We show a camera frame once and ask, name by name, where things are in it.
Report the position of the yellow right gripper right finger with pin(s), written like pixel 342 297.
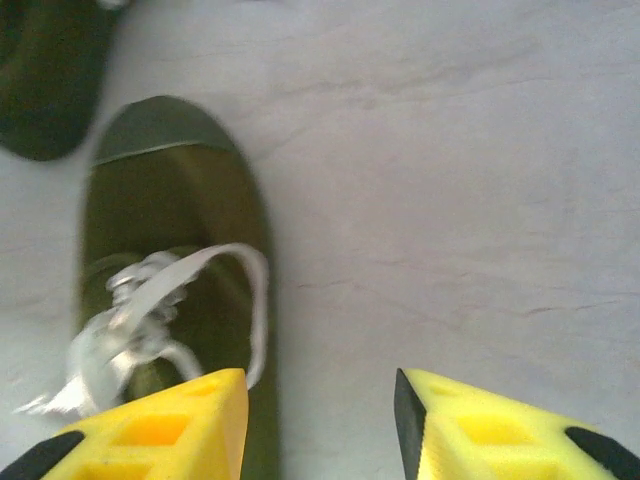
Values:
pixel 442 417

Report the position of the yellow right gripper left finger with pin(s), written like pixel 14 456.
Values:
pixel 220 400

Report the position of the white shoelace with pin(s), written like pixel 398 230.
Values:
pixel 165 280

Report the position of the olive green canvas shoe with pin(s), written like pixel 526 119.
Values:
pixel 45 75
pixel 175 190

